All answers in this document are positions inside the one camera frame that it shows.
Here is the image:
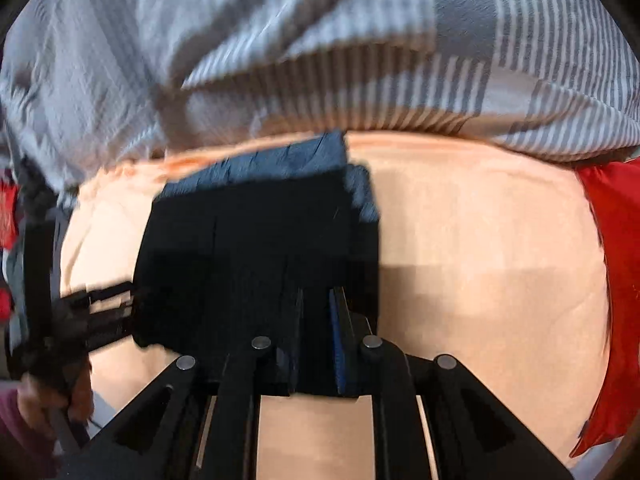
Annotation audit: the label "grey white striped duvet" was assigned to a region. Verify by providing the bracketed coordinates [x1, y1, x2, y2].
[0, 0, 640, 191]

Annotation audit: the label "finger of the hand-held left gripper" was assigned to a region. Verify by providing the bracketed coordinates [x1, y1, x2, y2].
[75, 280, 138, 307]
[85, 310, 138, 350]

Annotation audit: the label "person's left forearm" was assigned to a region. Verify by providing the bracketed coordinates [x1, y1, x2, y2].
[0, 387, 58, 478]

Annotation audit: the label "person's left hand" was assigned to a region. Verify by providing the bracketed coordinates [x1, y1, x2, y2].
[17, 365, 96, 438]

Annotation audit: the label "dark pants with grey waistband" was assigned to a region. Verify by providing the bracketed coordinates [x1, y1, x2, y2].
[132, 130, 381, 396]

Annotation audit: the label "peach blanket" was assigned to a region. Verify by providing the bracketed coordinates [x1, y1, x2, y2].
[57, 130, 613, 480]

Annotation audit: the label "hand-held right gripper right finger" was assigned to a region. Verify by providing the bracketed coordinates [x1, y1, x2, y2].
[327, 286, 573, 480]

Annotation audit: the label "red cloth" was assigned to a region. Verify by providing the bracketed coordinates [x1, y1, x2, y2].
[0, 180, 21, 321]
[570, 160, 640, 458]

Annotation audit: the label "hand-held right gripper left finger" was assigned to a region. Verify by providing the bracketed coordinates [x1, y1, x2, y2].
[60, 287, 306, 480]

